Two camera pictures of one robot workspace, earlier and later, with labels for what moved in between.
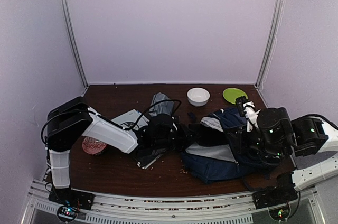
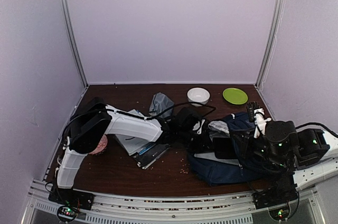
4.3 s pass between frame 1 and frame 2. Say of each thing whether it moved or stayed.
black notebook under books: stayed
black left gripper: moved
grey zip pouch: stayed
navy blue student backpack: moved
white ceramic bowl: stayed
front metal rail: stayed
